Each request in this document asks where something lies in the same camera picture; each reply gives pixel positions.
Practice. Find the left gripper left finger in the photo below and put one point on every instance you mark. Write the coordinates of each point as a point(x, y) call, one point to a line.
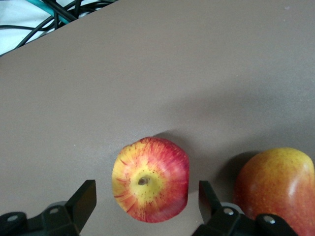
point(78, 209)

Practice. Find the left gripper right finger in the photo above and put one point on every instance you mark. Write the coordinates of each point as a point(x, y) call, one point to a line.
point(211, 211)

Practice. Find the red yellow apple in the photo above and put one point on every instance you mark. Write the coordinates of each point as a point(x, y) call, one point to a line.
point(152, 172)

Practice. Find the red yellow mango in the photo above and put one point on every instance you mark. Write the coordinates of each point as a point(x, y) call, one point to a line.
point(275, 182)

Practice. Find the brown table mat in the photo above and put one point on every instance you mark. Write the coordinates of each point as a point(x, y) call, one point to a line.
point(147, 73)

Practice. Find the teal bar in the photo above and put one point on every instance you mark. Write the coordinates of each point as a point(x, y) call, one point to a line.
point(49, 11)

